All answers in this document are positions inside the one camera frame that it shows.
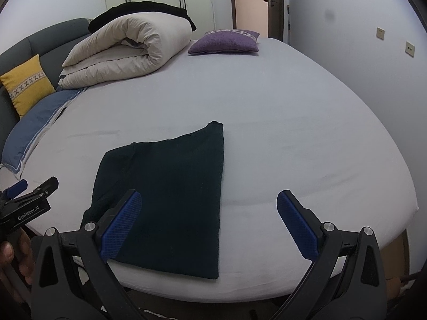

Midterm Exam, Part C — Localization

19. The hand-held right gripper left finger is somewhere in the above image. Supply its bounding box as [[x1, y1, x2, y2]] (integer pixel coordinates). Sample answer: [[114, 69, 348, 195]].
[[30, 189, 157, 320]]

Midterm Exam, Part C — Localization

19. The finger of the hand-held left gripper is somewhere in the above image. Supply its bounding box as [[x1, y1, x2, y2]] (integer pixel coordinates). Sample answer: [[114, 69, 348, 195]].
[[21, 177, 60, 204], [3, 179, 29, 199]]

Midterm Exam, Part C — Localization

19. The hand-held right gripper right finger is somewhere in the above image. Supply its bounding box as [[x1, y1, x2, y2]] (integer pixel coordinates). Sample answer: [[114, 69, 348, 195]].
[[270, 189, 389, 320]]

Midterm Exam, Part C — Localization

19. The dark green knit garment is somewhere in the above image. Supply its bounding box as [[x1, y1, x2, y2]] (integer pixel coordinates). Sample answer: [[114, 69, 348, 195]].
[[82, 120, 225, 280]]

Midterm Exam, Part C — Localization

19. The person's left hand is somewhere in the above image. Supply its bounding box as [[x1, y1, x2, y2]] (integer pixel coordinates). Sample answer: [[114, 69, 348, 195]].
[[0, 229, 34, 307]]

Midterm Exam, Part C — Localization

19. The blue pillow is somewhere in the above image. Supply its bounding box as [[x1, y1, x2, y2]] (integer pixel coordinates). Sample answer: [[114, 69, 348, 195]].
[[0, 87, 89, 179]]

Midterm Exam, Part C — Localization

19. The bed with white sheet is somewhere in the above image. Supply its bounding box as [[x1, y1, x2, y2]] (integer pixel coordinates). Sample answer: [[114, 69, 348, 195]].
[[0, 35, 418, 299]]

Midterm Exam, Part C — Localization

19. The yellow patterned pillow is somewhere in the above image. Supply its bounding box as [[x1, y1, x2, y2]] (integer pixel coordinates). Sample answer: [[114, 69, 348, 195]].
[[0, 54, 57, 119]]

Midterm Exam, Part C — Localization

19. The grey upholstered headboard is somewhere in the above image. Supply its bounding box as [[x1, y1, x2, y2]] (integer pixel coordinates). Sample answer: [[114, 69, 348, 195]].
[[0, 18, 94, 154]]

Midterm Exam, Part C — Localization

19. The beige folded quilt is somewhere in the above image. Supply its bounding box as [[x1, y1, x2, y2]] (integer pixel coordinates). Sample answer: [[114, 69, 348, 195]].
[[58, 11, 197, 90]]

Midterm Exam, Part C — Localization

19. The purple pillow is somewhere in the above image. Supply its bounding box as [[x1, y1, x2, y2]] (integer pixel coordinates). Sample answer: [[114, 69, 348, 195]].
[[188, 29, 261, 55]]

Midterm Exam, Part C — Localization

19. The black blanket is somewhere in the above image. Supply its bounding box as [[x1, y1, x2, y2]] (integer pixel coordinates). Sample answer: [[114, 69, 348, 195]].
[[88, 2, 197, 33]]

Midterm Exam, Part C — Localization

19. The peach door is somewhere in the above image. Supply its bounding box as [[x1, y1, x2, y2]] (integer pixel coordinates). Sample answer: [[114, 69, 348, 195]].
[[232, 0, 271, 38]]

